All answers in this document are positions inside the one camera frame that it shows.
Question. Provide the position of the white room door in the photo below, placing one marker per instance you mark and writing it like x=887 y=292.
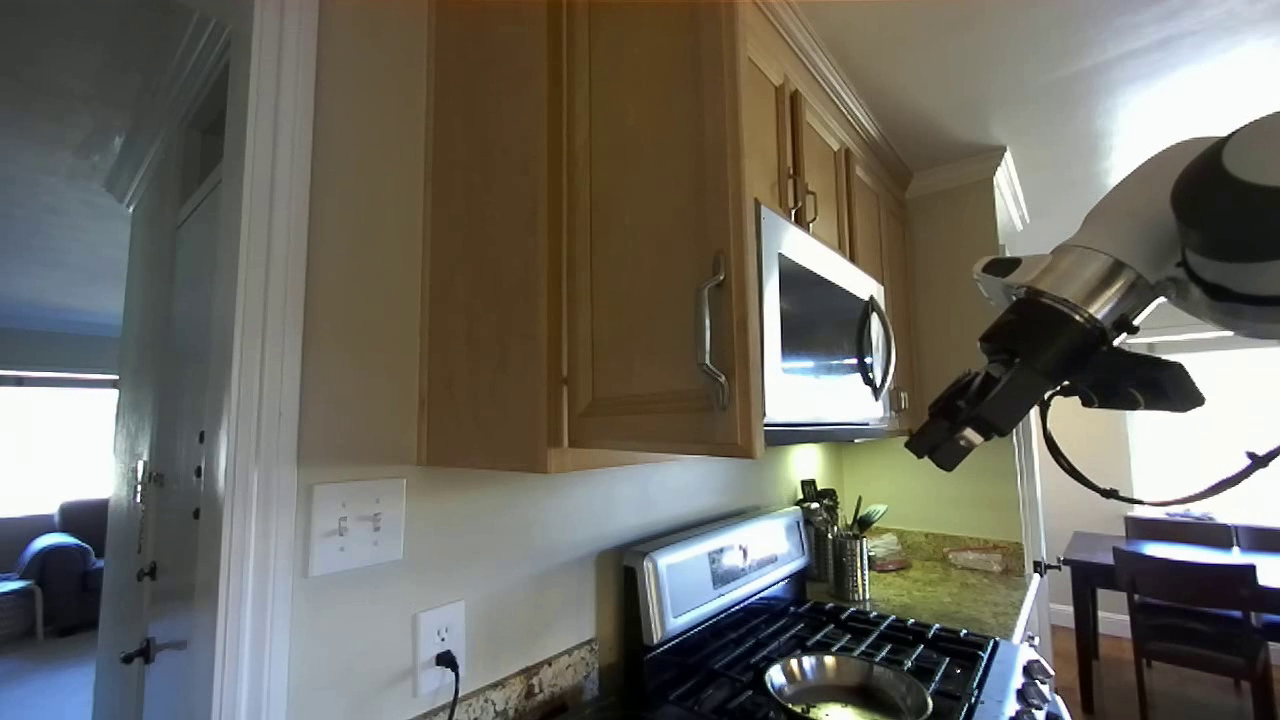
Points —
x=174 y=401

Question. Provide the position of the steel frying pan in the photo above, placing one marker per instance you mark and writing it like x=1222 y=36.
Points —
x=840 y=687

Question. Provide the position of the light wood cupboard door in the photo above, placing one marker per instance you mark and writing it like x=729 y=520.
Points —
x=640 y=243

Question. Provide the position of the white power outlet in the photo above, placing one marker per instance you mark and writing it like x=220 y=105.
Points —
x=440 y=624

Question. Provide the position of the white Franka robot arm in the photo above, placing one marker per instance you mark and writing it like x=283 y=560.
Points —
x=1146 y=215

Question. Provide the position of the black countertop canister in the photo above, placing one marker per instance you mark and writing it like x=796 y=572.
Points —
x=813 y=534

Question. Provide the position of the blue armchair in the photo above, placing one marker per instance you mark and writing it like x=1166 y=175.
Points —
x=60 y=560

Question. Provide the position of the white light switch plate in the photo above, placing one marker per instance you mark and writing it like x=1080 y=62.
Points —
x=357 y=525

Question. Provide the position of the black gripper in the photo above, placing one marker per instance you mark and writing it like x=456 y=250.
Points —
x=1044 y=349

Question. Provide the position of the steel utensil holder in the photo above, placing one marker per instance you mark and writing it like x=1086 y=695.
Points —
x=849 y=564

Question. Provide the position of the light wood wall cupboard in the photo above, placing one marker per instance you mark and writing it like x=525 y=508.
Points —
x=492 y=243

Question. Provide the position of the light wood cabinet door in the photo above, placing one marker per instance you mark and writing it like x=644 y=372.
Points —
x=764 y=147
x=822 y=167
x=867 y=215

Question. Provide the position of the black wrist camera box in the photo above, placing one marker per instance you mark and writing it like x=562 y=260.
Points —
x=1133 y=381

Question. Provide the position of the bright window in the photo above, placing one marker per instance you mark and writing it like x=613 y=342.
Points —
x=52 y=447
x=1215 y=426

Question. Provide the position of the stainless steel microwave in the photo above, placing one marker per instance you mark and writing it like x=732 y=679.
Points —
x=824 y=407

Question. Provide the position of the speckled granite countertop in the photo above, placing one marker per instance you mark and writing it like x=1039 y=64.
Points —
x=946 y=586
x=533 y=682

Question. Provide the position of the stainless steel gas stove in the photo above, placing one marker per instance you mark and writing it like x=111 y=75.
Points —
x=692 y=572

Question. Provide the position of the dark wooden chair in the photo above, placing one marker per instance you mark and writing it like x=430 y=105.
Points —
x=1186 y=600
x=1175 y=529

